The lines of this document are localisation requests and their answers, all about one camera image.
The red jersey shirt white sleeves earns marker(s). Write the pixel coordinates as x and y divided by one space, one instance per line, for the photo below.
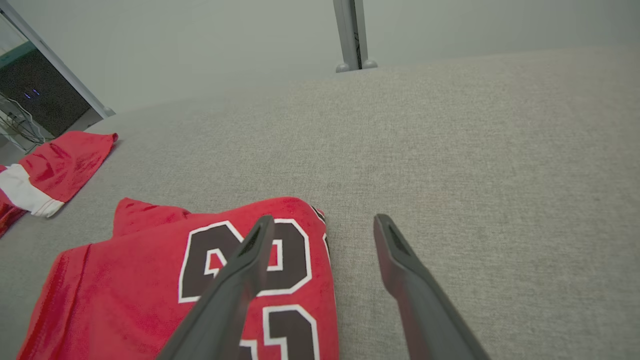
125 300

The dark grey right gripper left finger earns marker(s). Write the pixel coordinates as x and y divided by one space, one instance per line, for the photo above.
220 320

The grey cylindrical post foot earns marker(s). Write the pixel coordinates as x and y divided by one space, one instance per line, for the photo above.
343 68
370 64

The red shorts white stripe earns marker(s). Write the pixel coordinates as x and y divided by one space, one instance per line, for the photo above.
65 160

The black cabinet blue lights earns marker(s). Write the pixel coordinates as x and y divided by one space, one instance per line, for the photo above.
45 95

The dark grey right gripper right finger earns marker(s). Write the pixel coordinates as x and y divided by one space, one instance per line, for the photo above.
425 320

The silver metal corner frame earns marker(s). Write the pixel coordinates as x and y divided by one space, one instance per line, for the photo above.
50 54

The grey metal partition post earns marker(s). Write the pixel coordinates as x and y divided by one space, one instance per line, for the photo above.
345 30

